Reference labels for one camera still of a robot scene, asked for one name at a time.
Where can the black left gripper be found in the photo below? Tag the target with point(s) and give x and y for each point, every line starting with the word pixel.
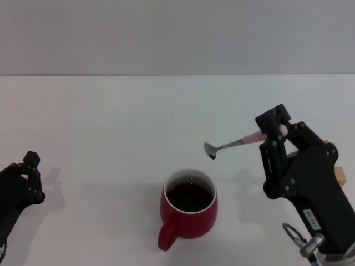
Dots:
pixel 11 199

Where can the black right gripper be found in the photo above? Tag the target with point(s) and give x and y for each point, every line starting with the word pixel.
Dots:
pixel 316 188

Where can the red ceramic cup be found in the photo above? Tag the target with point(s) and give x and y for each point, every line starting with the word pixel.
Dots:
pixel 191 224

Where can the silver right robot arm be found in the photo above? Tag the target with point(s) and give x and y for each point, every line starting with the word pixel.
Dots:
pixel 332 261

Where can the orange brown wooden block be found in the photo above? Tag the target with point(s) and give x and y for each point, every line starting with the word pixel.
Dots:
pixel 326 141

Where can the light notched wooden block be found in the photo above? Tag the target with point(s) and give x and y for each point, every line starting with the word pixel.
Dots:
pixel 340 177

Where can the dark brown coffee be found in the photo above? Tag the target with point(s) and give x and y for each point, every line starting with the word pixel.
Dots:
pixel 188 196

